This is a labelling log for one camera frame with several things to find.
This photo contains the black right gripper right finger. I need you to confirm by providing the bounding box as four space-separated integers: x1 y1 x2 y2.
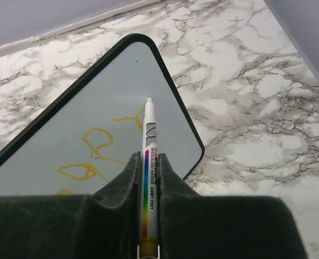
158 154 307 258

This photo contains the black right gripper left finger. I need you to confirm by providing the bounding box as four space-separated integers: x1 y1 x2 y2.
0 152 141 258

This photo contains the black framed whiteboard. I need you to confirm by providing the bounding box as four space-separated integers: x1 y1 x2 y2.
0 33 205 196

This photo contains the white marker pen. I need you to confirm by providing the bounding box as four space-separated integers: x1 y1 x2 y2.
138 97 159 258

